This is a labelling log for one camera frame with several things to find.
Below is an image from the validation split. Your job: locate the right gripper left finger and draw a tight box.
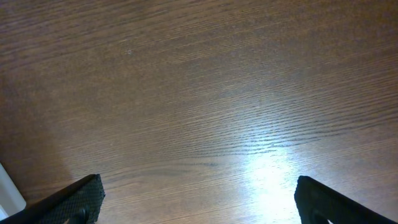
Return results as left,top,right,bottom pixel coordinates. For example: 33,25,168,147
1,174,105,224

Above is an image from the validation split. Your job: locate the white plastic cutlery tray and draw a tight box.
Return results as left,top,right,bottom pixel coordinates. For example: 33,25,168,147
0,165,27,221

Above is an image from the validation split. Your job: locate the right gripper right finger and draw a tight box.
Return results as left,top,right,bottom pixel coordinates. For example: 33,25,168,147
294,175,397,224

